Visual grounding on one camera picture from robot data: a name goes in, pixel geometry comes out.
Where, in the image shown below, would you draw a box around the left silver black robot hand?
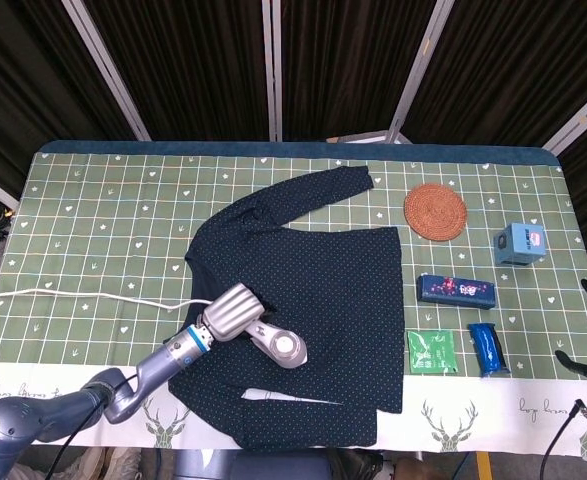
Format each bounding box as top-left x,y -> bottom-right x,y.
195,282 -> 279,344

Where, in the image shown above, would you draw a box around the navy dotted long-sleeve shirt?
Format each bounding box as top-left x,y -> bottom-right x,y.
165,166 -> 405,449

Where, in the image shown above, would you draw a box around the blue snack wrapper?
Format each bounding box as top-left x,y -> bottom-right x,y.
467,322 -> 512,379

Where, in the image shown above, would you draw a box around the light blue cube box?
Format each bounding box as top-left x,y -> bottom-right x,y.
493,222 -> 547,268

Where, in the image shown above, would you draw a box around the dark blue long box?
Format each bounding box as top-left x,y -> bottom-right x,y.
416,273 -> 497,311

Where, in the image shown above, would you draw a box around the dark blue stool seat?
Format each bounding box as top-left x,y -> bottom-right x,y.
222,452 -> 333,480

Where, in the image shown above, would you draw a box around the green checked tablecloth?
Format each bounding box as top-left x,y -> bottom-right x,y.
0,149 -> 587,457

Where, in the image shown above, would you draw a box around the green sachet packet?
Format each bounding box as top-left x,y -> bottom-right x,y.
406,329 -> 460,375

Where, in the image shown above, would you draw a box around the beige sneaker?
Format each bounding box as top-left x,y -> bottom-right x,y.
75,446 -> 145,480

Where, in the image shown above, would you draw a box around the round woven rattan coaster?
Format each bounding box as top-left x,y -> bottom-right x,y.
403,182 -> 469,242

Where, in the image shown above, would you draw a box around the white screen foot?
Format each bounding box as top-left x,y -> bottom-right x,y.
325,130 -> 414,146

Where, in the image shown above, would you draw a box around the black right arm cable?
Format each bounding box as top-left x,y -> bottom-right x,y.
539,398 -> 587,480

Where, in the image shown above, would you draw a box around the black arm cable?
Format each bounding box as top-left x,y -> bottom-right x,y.
62,372 -> 142,449
539,398 -> 587,480

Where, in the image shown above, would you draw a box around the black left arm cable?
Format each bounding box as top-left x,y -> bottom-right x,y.
62,372 -> 142,449

